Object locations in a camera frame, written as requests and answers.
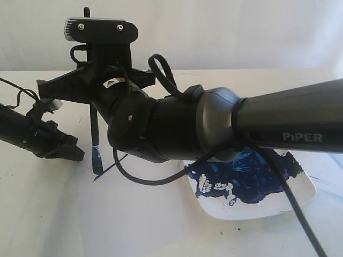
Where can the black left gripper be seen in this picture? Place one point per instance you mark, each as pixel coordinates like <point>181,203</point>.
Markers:
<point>45,140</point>

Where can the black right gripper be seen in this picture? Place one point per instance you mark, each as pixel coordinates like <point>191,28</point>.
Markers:
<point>108,82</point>

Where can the dark blue paintbrush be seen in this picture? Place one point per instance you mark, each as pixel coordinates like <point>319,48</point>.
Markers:
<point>97,166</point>

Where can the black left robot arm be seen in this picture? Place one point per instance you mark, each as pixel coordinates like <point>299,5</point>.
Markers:
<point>14,127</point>

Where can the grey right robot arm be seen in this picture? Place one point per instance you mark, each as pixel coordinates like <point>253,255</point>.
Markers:
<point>187,125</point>

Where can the white paper sheet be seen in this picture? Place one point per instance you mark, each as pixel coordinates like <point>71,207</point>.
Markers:
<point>122,218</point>

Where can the white square paint plate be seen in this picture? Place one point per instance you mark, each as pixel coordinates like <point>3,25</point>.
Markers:
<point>247,188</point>

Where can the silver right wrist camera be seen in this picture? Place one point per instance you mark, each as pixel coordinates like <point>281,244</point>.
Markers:
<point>100,31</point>

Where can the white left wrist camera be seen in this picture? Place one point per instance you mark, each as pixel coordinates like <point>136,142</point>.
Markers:
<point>54,104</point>

